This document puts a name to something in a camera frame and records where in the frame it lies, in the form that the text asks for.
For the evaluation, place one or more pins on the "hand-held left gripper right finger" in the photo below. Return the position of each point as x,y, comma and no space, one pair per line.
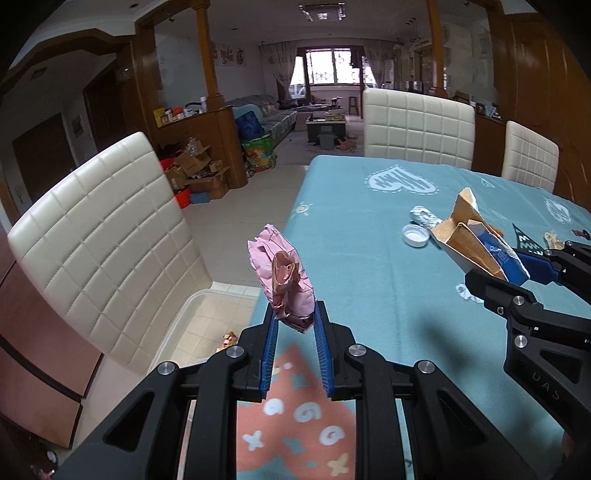
323,355

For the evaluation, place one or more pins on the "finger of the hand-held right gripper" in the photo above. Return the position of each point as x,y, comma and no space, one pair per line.
538,267
503,293

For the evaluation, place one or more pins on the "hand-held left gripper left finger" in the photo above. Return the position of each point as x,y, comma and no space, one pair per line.
268,360

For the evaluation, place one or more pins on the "torn brown blue carton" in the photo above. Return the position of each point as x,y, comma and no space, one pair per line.
475,240

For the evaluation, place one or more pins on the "clear plastic bin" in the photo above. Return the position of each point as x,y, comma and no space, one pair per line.
198,323

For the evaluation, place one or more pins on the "pink wrapper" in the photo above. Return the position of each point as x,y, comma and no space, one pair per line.
277,272

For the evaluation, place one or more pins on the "beige crumpled wrapper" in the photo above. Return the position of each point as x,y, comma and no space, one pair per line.
552,239

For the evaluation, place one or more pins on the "tan crumpled wrapper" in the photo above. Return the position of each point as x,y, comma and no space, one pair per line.
229,342

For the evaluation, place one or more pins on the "white plastic lid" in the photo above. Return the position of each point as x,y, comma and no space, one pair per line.
414,235

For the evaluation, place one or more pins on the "crushed silver foil pack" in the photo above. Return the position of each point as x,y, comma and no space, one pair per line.
427,216

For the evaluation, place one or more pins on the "white quilted chair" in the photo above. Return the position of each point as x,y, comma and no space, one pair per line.
531,154
415,127
106,249

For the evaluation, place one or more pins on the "wooden sideboard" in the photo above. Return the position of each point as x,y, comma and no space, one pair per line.
489,143

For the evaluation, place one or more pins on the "small blue box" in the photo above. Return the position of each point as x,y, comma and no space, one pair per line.
200,198

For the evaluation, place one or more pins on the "red bucket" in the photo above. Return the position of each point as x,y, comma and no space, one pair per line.
183,198

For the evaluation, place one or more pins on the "colourful printed bag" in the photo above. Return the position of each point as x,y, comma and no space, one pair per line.
258,157

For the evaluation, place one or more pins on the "pile of cardboard boxes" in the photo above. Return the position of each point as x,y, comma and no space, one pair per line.
198,168

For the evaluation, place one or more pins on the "grey waste bin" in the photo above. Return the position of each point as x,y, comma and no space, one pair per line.
326,137

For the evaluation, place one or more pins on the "wooden partition counter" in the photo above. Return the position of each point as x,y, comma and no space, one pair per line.
226,143

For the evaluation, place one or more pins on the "coffee table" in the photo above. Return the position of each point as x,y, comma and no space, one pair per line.
327,123

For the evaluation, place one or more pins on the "blue bag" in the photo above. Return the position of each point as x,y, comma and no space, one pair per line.
248,124

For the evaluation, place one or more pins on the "white standing air conditioner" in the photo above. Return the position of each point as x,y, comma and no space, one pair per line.
389,74

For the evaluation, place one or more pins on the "grey sofa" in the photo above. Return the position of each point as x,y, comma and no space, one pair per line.
268,115

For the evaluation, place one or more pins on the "patterned curtain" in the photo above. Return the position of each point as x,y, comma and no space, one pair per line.
373,64
277,69

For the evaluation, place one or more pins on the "window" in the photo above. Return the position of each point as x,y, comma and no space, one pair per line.
332,67

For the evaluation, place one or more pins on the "ceiling light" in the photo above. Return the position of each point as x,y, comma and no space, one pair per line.
322,12

